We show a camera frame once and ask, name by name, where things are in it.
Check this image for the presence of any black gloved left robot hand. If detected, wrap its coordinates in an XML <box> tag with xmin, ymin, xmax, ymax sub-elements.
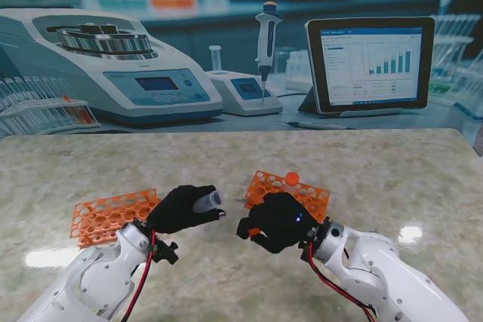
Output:
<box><xmin>145</xmin><ymin>184</ymin><xmax>228</xmax><ymax>235</ymax></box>

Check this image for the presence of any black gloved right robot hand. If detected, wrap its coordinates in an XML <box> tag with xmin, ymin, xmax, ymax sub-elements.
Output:
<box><xmin>235</xmin><ymin>192</ymin><xmax>321</xmax><ymax>254</ymax></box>

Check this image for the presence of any orange test tube rack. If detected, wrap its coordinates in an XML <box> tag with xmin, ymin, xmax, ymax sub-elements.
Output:
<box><xmin>244</xmin><ymin>170</ymin><xmax>331</xmax><ymax>225</ymax></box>
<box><xmin>69</xmin><ymin>189</ymin><xmax>162</xmax><ymax>249</ymax></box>

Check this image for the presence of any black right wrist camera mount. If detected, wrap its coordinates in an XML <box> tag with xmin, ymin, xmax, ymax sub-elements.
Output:
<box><xmin>299</xmin><ymin>218</ymin><xmax>331</xmax><ymax>262</ymax></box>

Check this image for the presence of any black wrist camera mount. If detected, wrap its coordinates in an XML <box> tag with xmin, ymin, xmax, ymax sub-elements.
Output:
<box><xmin>152</xmin><ymin>238</ymin><xmax>180</xmax><ymax>265</ymax></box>
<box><xmin>299</xmin><ymin>218</ymin><xmax>331</xmax><ymax>262</ymax></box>

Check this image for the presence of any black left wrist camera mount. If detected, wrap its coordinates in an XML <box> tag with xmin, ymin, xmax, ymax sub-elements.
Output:
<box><xmin>152</xmin><ymin>238</ymin><xmax>180</xmax><ymax>265</ymax></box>

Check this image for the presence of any red left arm cable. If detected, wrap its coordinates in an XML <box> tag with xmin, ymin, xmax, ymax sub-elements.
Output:
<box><xmin>120</xmin><ymin>228</ymin><xmax>156</xmax><ymax>322</ymax></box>

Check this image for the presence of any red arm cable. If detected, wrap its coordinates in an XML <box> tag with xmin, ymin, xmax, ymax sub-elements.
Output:
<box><xmin>307</xmin><ymin>242</ymin><xmax>378</xmax><ymax>321</ymax></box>
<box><xmin>120</xmin><ymin>228</ymin><xmax>156</xmax><ymax>322</ymax></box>

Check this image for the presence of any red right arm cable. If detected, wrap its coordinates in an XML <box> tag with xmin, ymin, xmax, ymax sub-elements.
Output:
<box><xmin>307</xmin><ymin>242</ymin><xmax>378</xmax><ymax>321</ymax></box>

